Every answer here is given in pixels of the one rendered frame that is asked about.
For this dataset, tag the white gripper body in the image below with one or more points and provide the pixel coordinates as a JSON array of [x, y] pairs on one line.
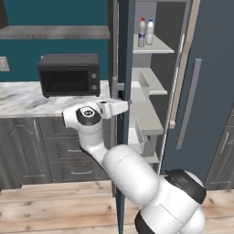
[[119, 108]]

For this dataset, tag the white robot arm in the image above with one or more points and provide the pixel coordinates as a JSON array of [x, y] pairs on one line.
[[131, 170]]

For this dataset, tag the blue-grey narrow fridge door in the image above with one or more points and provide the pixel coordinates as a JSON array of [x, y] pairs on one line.
[[125, 45]]

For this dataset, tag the blue-grey wide fridge door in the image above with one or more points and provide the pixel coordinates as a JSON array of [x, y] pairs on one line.
[[210, 91]]

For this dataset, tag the grey tall cupboard door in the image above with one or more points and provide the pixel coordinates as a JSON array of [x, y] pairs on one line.
[[221, 158]]

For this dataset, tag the fridge body with shelves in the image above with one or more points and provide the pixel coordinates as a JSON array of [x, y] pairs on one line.
[[152, 91]]

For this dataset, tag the black microwave oven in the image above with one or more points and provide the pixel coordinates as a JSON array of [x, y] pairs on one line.
[[68, 76]]

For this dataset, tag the grey drawer front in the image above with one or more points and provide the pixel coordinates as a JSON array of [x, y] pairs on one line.
[[51, 126], [64, 151], [79, 172]]

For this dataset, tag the red-capped water bottle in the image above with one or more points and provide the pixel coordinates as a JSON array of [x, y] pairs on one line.
[[141, 32]]

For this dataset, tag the blue-capped water bottle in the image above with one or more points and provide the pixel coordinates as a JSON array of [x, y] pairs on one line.
[[149, 32]]

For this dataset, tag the dark range hood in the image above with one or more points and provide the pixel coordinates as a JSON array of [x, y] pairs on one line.
[[2, 13]]

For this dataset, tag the grey wall shelf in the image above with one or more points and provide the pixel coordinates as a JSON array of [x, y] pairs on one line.
[[55, 32]]

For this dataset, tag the pale wall socket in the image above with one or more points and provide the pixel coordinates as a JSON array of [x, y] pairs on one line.
[[3, 64]]

